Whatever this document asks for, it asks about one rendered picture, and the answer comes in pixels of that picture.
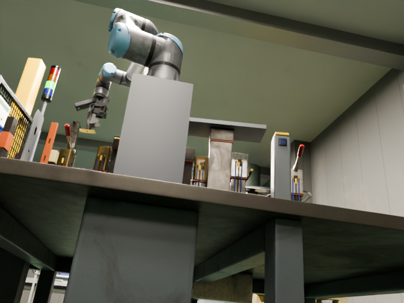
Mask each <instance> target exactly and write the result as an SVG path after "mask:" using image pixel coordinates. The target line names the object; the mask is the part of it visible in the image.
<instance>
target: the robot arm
mask: <svg viewBox="0 0 404 303"><path fill-rule="evenodd" d="M108 32H109V33H110V34H111V35H110V37H109V43H108V52H109V53H110V54H111V55H113V56H115V57H116V58H121V59H124V60H127V61H130V62H131V64H130V66H129V68H128V70H127V72H123V71H121V70H117V69H116V66H115V65H113V64H111V63H106V64H104V65H103V67H102V69H101V71H100V73H99V75H98V77H97V83H96V87H95V90H94V94H93V95H94V96H93V99H89V100H85V101H82V102H78V103H75V108H76V110H77V111H80V110H83V109H87V108H89V110H88V116H87V129H92V128H95V127H100V123H99V120H98V119H97V118H99V119H103V118H104V119H106V116H107V113H108V107H107V105H108V102H109V97H108V92H109V88H110V85H111V83H112V82H113V83H116V84H119V85H122V86H125V87H129V88H130V85H131V82H132V76H133V73H138V74H142V73H143V71H144V69H145V68H146V67H147V68H148V73H147V74H146V75H148V76H154V77H158V78H164V79H170V80H174V81H180V71H181V66H182V59H183V46H182V44H181V42H180V41H179V39H177V38H176V37H175V36H173V35H171V34H167V33H164V34H162V33H160V34H159V33H158V31H157V29H156V27H155V26H154V24H153V23H152V22H150V21H149V20H147V19H144V18H141V17H139V16H136V15H134V14H131V13H128V12H126V11H124V10H122V9H119V8H116V9H115V10H114V12H113V14H112V17H111V20H110V23H109V28H108ZM96 117H97V118H96Z"/></svg>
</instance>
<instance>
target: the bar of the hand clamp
mask: <svg viewBox="0 0 404 303"><path fill-rule="evenodd" d="M80 124H81V123H80V122H79V121H72V124H71V128H70V134H71V136H70V138H71V144H72V147H73V148H72V150H73V151H74V150H75V149H76V143H77V140H78V133H79V130H80V128H81V125H80Z"/></svg>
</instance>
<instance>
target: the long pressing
mask: <svg viewBox="0 0 404 303"><path fill-rule="evenodd" d="M73 168H76V167H73ZM79 169H84V170H91V171H92V170H93V169H88V168H79ZM247 191H257V193H262V194H271V188H269V187H262V186H250V185H245V192H247ZM303 195H304V196H303V197H302V202H306V201H307V200H308V199H309V198H311V193H310V192H308V191H303Z"/></svg>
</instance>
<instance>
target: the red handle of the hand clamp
mask: <svg viewBox="0 0 404 303"><path fill-rule="evenodd" d="M64 127H65V132H66V138H67V147H68V149H69V150H72V144H71V138H70V136H71V134H70V125H69V124H65V125H64Z"/></svg>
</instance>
